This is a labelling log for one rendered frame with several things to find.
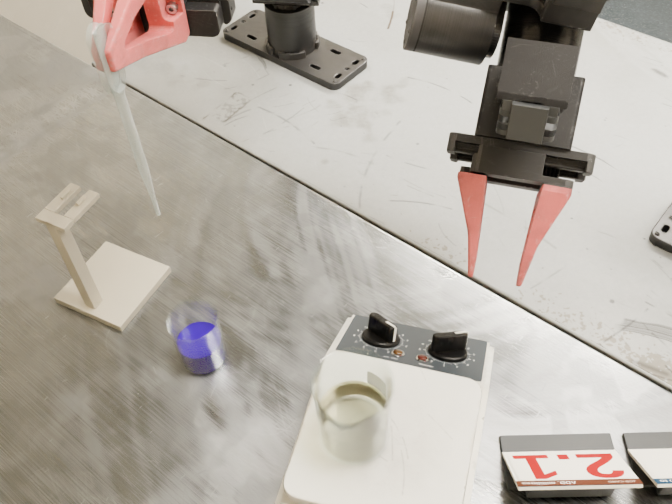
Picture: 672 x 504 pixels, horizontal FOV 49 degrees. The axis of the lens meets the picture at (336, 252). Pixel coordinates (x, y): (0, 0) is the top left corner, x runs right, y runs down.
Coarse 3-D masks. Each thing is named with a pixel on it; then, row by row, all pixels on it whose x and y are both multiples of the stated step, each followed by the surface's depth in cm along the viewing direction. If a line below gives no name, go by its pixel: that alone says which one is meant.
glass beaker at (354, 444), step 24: (336, 360) 49; (360, 360) 49; (384, 360) 47; (312, 384) 47; (336, 384) 51; (384, 384) 49; (384, 408) 45; (336, 432) 47; (360, 432) 46; (384, 432) 49; (336, 456) 50; (360, 456) 49
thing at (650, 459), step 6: (642, 456) 58; (648, 456) 58; (654, 456) 58; (660, 456) 58; (666, 456) 58; (648, 462) 57; (654, 462) 57; (660, 462) 57; (666, 462) 57; (648, 468) 56; (654, 468) 56; (660, 468) 56; (666, 468) 56; (654, 474) 55; (660, 474) 55; (666, 474) 55
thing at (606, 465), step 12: (516, 456) 59; (528, 456) 59; (540, 456) 58; (552, 456) 58; (564, 456) 58; (576, 456) 58; (588, 456) 58; (600, 456) 58; (612, 456) 58; (516, 468) 57; (528, 468) 57; (540, 468) 56; (552, 468) 56; (564, 468) 56; (576, 468) 56; (588, 468) 56; (600, 468) 56; (612, 468) 56; (624, 468) 56; (528, 480) 55
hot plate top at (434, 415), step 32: (416, 384) 54; (448, 384) 54; (416, 416) 53; (448, 416) 53; (320, 448) 51; (416, 448) 51; (448, 448) 51; (288, 480) 50; (320, 480) 50; (352, 480) 50; (384, 480) 50; (416, 480) 50; (448, 480) 50
